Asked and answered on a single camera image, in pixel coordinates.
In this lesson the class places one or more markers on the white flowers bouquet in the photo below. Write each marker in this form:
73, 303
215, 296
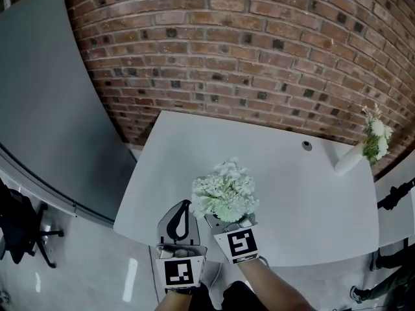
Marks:
223, 190

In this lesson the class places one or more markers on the grey partition panel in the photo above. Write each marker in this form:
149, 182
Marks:
48, 109

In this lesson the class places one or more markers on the person's left forearm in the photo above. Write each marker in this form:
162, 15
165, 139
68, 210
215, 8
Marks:
178, 301

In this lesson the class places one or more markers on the white flowers with green leaves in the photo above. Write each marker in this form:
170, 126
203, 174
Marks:
377, 138

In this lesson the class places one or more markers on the black office chair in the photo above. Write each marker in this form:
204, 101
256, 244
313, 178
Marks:
19, 219

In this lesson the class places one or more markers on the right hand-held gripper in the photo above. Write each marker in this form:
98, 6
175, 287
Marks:
241, 243

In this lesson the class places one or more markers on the person's right forearm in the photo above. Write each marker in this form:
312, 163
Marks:
275, 290

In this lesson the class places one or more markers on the white table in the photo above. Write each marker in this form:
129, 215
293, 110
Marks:
291, 206
395, 222

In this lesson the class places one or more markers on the white vase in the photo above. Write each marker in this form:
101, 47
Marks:
348, 160

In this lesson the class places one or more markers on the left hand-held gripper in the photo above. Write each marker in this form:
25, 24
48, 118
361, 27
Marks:
180, 272

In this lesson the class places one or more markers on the black device on stand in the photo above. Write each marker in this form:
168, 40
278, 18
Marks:
397, 194

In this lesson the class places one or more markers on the person's black trousers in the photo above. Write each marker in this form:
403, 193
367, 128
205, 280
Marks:
236, 298

